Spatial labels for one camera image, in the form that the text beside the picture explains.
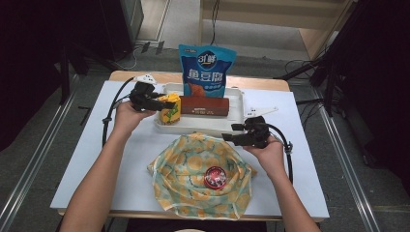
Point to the brown cardboard box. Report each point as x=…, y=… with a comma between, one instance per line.
x=204, y=105

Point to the white table cover sheet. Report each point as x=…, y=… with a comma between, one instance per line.
x=290, y=96

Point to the metal floor rail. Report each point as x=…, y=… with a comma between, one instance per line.
x=348, y=161
x=35, y=161

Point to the black stand with legs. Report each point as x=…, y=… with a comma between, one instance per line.
x=329, y=90

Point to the person's right hand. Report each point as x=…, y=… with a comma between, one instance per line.
x=272, y=156

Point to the person's left hand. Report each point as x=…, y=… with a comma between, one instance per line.
x=127, y=117

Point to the thin black stand post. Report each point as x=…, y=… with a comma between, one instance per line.
x=65, y=74

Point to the black floor plug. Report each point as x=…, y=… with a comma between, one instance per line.
x=145, y=47
x=160, y=47

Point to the blue snack pouch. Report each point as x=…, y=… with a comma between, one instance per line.
x=206, y=72

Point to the beige cloth item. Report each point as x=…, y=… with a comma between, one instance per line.
x=189, y=230

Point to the dark cabinet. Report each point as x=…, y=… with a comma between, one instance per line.
x=112, y=25

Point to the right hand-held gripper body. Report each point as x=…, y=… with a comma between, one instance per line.
x=259, y=132

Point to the dark curtain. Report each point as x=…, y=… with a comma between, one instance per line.
x=38, y=64
x=383, y=80

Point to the yellow small box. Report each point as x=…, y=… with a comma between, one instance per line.
x=170, y=114

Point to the red round tin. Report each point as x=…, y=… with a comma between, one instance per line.
x=215, y=177

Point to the light wooden furniture frame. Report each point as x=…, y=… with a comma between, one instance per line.
x=316, y=42

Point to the floral green yellow cloth bag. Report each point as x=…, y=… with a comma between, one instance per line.
x=187, y=193

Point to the white plastic tray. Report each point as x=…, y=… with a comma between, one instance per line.
x=206, y=124

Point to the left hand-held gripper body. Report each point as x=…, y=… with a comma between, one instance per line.
x=141, y=95

